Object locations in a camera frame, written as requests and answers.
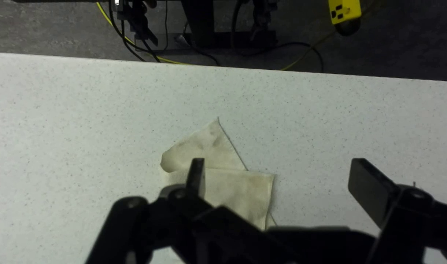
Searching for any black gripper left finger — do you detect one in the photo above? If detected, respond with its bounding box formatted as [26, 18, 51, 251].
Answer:
[83, 157, 220, 264]

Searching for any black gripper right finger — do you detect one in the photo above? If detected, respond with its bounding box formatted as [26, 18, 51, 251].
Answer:
[347, 157, 447, 264]

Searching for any beige cloth towel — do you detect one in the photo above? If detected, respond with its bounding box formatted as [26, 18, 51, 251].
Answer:
[160, 118, 277, 232]

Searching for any yellow black-marked clamp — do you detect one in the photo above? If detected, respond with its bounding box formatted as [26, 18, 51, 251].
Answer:
[327, 0, 363, 36]

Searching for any black stand base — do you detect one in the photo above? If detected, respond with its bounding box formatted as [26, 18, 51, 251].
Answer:
[179, 0, 278, 50]

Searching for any black cables and stand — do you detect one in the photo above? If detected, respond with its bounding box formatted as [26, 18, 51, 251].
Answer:
[95, 0, 331, 71]

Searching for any black floor cable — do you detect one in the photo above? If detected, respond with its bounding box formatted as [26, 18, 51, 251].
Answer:
[107, 0, 327, 75]

